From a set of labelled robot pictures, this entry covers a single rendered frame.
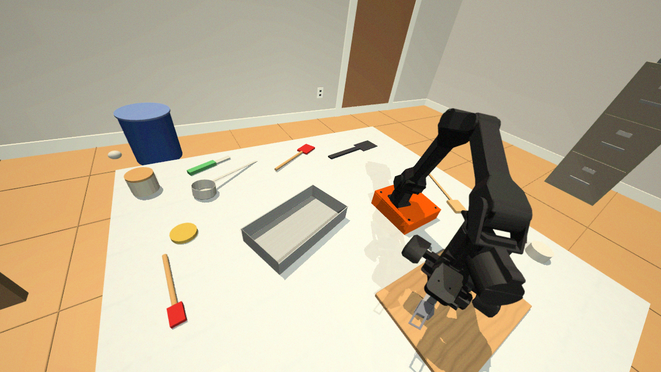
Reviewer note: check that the dark grey spatula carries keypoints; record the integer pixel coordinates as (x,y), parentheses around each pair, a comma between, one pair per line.
(366,145)

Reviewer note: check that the grey saucepan with long handle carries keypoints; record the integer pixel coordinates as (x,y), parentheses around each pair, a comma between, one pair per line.
(205,189)

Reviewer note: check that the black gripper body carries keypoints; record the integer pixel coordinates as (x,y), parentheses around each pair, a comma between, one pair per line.
(418,247)

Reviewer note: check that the grey canister with orange lid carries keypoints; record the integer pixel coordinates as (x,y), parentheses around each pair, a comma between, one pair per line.
(141,181)

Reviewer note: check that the short grey cylinder with cream top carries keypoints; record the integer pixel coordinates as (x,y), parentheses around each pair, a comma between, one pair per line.
(539,251)

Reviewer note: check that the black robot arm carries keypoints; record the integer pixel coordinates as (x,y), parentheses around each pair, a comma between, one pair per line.
(495,203)

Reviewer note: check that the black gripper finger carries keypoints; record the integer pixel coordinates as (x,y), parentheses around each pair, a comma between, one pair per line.
(426,272)

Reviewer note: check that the yellow flat disc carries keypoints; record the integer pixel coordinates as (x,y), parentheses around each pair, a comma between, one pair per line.
(183,233)

